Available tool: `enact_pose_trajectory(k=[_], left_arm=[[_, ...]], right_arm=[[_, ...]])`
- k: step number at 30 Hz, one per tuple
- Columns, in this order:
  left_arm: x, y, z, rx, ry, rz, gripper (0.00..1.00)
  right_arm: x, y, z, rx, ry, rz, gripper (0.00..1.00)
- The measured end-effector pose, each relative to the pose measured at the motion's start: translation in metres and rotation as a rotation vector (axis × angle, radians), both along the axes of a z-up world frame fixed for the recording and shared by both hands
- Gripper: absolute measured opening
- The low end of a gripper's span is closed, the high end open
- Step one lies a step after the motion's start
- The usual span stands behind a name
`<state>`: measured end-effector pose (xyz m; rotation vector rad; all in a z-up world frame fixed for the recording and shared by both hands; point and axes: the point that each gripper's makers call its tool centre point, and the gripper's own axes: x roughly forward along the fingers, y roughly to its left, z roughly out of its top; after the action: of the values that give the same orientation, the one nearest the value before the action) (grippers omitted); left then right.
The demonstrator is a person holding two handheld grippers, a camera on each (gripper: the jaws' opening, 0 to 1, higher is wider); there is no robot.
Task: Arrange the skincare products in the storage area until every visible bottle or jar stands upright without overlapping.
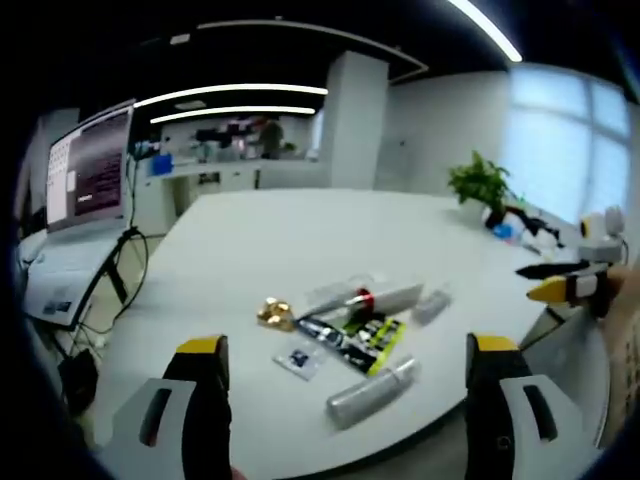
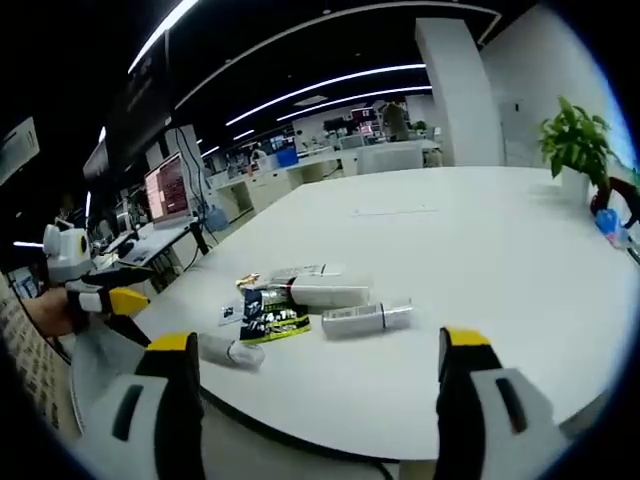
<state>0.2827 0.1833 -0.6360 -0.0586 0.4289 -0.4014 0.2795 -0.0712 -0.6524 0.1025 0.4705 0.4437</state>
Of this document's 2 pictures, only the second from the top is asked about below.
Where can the long ceiling light strip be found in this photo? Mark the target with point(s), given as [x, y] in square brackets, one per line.
[160, 35]

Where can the gold skincare sachet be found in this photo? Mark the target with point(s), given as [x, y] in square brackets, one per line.
[248, 280]

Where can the black hanging panel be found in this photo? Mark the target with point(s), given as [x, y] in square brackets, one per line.
[142, 95]

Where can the computer monitor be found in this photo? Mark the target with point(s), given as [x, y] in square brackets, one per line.
[167, 192]

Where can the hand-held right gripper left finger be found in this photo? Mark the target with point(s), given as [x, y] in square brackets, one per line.
[150, 425]

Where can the white low cabinet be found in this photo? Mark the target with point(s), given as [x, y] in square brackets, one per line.
[390, 157]

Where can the person's left hand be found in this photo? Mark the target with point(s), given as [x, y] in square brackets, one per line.
[55, 315]

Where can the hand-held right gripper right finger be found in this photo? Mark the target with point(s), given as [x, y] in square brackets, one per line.
[480, 425]

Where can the person's beige printed shirt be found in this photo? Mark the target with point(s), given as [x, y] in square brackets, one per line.
[30, 370]

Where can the black green skincare sachet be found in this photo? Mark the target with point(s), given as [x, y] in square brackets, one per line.
[272, 320]

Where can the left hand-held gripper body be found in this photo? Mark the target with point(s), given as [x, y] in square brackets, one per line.
[65, 255]

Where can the white skincare tube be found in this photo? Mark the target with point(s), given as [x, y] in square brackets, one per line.
[327, 294]

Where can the blue storage bin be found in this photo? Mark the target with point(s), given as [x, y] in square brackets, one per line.
[287, 159]

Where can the potted green plant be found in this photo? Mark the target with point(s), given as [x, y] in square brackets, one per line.
[575, 145]

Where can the curved ceiling light strip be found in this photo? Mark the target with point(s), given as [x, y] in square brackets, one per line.
[360, 97]
[325, 85]

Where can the clear plastic sachet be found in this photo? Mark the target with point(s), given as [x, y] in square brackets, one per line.
[231, 312]

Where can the dark red black object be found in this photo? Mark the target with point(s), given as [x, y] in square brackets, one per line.
[622, 195]

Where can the blue plastic bag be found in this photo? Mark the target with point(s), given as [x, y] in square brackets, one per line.
[609, 222]

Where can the blue water jug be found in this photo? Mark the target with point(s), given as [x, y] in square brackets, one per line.
[215, 219]

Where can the slim white skincare bottle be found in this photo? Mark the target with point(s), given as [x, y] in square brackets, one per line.
[235, 352]

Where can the white office desk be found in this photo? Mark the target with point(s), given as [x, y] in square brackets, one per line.
[150, 245]

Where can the white skincare bottle red band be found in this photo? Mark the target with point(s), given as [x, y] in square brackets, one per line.
[360, 320]

